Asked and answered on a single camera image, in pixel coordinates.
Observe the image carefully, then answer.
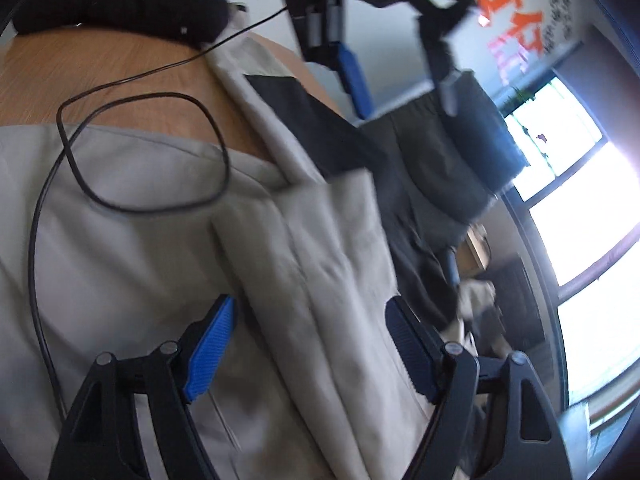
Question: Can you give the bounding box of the person's left forearm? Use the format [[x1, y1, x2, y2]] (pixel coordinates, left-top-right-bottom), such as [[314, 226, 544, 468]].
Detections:
[[11, 0, 228, 50]]

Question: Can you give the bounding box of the black cable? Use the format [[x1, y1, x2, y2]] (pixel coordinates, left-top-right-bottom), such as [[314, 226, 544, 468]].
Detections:
[[27, 5, 291, 423]]

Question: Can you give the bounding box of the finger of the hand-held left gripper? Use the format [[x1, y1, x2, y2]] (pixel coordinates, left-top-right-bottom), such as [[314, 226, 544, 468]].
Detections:
[[412, 7, 473, 117], [287, 0, 373, 120]]

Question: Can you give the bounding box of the window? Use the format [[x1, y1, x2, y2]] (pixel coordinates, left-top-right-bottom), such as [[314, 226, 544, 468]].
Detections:
[[502, 77, 640, 411]]

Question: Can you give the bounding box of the beige hooded jacket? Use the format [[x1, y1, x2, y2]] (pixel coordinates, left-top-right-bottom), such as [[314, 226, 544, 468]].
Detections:
[[0, 30, 496, 480]]

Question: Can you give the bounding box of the grey office chair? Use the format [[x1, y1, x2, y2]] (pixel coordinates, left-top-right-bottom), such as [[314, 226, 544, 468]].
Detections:
[[440, 67, 530, 226]]

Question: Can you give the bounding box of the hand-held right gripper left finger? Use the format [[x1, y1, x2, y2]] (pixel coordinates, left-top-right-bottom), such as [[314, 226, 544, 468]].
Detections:
[[47, 294, 239, 480]]

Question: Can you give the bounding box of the small wooden cabinet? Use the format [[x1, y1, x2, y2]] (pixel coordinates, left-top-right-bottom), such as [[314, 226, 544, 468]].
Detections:
[[459, 224, 495, 277]]

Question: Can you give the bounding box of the dark cabinet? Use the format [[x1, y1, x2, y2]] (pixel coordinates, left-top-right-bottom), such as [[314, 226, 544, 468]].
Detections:
[[475, 255, 547, 357]]

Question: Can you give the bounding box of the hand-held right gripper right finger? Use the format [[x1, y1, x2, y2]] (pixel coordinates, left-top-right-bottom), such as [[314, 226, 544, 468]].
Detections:
[[385, 296, 571, 480]]

